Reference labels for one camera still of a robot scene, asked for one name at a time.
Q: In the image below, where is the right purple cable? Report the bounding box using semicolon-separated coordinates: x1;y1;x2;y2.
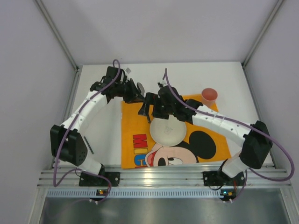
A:
162;68;294;203

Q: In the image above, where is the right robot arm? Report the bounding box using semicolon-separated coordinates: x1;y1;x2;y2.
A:
138;86;273;178

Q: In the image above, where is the aluminium frame post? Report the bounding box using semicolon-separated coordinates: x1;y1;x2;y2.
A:
242;0;286;68
33;0;78;70

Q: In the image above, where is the left aluminium frame post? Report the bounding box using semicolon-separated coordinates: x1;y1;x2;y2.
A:
33;0;78;70

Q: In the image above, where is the white slotted cable duct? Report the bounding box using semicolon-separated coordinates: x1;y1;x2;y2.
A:
47;189;235;198

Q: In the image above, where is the right aluminium frame post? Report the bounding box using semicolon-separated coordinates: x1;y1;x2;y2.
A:
242;0;286;68

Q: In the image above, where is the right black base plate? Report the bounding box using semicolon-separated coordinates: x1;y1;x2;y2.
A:
202;171;245;187

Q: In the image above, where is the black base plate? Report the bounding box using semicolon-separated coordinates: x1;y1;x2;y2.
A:
202;171;245;187
79;172;120;187

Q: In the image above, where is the cream round plate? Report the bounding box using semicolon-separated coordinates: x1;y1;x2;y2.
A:
149;115;187;147

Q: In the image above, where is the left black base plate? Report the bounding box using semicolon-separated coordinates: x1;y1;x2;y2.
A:
79;172;120;187

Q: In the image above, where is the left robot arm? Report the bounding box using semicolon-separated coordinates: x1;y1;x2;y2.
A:
50;66;144;175

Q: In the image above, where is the orange cartoon placemat cloth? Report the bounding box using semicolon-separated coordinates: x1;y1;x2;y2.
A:
121;102;231;169

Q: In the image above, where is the pink plastic cup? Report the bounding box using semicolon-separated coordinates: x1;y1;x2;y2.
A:
201;88;218;108

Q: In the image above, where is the steel spoon teal handle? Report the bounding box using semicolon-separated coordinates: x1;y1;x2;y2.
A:
137;82;151;124

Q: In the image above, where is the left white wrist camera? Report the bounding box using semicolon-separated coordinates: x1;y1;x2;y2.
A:
121;67;131;77

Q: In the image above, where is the aluminium mounting rail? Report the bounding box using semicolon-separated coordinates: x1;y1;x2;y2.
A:
37;164;291;189

